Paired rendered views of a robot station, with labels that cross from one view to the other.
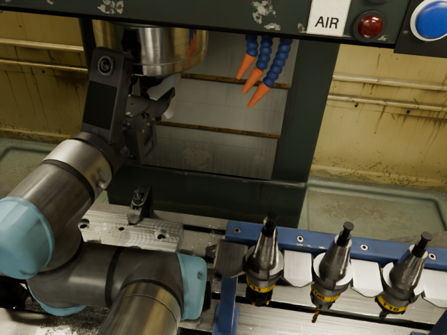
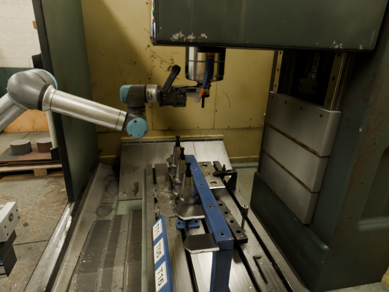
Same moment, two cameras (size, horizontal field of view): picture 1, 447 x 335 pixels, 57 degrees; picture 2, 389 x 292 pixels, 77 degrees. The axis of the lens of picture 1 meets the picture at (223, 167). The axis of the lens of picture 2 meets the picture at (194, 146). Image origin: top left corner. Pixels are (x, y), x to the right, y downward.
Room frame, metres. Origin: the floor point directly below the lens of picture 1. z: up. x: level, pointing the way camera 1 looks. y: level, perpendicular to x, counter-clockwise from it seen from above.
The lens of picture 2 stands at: (0.24, -0.85, 1.61)
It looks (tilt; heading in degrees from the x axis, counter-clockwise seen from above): 21 degrees down; 73
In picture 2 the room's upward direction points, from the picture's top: 2 degrees clockwise
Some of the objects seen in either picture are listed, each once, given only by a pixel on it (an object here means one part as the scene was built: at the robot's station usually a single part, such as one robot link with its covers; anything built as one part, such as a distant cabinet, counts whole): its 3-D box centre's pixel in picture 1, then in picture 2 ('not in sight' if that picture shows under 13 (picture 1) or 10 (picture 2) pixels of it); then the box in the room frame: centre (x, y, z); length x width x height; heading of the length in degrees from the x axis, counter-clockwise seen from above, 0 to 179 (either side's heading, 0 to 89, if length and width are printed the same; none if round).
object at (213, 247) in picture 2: not in sight; (199, 243); (0.38, -0.46, 1.21); 0.07 x 0.05 x 0.01; 175
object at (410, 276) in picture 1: (410, 264); (187, 186); (0.40, -0.29, 1.26); 0.04 x 0.04 x 0.07
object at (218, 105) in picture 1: (202, 100); (288, 152); (1.01, 0.07, 1.16); 0.48 x 0.05 x 0.51; 85
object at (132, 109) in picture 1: (114, 137); (172, 95); (0.45, 0.15, 1.43); 0.12 x 0.08 x 0.09; 163
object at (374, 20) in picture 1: (370, 26); not in sight; (0.34, -0.11, 1.64); 0.02 x 0.01 x 0.02; 85
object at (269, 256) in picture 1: (267, 245); (177, 154); (0.42, -0.08, 1.26); 0.04 x 0.04 x 0.07
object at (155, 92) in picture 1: (168, 100); (197, 95); (0.54, 0.09, 1.44); 0.09 x 0.03 x 0.06; 150
